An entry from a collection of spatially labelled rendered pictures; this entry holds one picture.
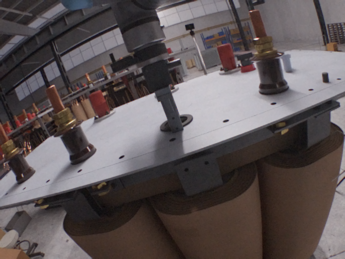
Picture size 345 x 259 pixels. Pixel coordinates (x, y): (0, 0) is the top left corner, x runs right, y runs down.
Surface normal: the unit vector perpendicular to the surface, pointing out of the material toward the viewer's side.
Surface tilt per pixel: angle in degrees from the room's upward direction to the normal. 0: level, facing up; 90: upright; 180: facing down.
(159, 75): 90
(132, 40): 90
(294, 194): 90
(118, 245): 90
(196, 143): 11
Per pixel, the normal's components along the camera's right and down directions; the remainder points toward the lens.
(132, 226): 0.67, 0.04
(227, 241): 0.05, 0.36
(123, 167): -0.32, -0.79
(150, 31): 0.43, 0.18
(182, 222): -0.18, 0.43
